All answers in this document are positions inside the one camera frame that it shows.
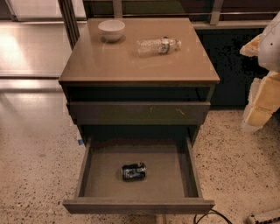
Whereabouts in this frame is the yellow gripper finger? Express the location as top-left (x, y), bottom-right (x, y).
top-left (241, 105), bottom-right (272, 132)
top-left (240, 34), bottom-right (261, 57)

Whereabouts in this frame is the black cable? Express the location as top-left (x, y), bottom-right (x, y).
top-left (193, 208), bottom-right (234, 224)

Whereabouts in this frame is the closed top drawer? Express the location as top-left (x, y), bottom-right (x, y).
top-left (67, 101), bottom-right (210, 125)

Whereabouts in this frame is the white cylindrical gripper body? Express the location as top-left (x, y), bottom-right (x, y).
top-left (248, 71), bottom-right (280, 113)

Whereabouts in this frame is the white ceramic bowl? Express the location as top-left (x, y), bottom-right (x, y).
top-left (98, 19), bottom-right (125, 42)

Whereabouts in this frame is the brown drawer cabinet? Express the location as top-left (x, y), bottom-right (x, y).
top-left (59, 18), bottom-right (220, 141)

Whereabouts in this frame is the dark metal post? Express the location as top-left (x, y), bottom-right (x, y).
top-left (58, 0), bottom-right (80, 49)

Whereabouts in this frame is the dark blue pepsi can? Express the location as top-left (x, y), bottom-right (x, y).
top-left (122, 163), bottom-right (146, 181)

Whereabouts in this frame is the white power strip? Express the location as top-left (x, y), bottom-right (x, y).
top-left (246, 208), bottom-right (280, 224)

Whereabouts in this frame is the clear plastic water bottle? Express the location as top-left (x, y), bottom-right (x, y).
top-left (136, 37), bottom-right (182, 57)

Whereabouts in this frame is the open middle drawer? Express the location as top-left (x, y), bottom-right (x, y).
top-left (63, 138), bottom-right (214, 214)

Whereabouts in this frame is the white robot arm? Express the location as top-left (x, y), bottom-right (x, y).
top-left (240, 12), bottom-right (280, 132)

